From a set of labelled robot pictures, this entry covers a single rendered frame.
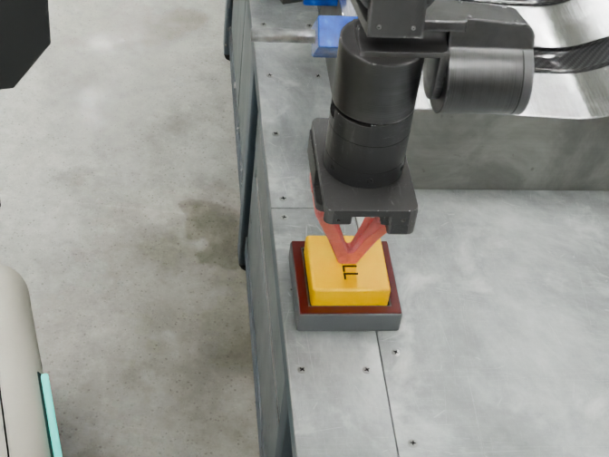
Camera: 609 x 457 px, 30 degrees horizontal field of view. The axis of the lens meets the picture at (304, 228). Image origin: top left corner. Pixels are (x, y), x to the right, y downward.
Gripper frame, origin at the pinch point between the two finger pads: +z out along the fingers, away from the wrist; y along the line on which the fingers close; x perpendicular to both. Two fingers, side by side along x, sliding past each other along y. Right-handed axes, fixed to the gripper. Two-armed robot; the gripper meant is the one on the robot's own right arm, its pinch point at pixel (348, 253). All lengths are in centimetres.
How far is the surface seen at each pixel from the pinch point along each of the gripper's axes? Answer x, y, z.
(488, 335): -11.1, -4.4, 4.6
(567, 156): -21.0, 12.5, 0.4
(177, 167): 11, 109, 84
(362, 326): -1.1, -4.0, 4.0
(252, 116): 0, 80, 49
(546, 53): -20.4, 22.2, -3.6
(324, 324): 1.8, -4.0, 3.6
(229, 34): 0, 141, 75
